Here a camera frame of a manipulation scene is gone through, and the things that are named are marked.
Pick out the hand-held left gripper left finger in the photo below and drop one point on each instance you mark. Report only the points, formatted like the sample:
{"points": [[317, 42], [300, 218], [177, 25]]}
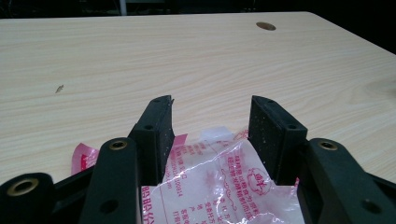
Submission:
{"points": [[152, 140]]}

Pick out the clear plastic bag red print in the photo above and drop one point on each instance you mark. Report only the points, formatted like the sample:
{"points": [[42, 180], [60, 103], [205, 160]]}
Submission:
{"points": [[218, 186]]}

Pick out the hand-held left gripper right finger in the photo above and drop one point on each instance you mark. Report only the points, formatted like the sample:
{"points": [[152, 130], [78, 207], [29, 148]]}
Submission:
{"points": [[271, 146]]}

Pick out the pale metal stand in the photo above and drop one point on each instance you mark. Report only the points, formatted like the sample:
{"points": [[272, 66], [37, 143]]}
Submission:
{"points": [[123, 6]]}

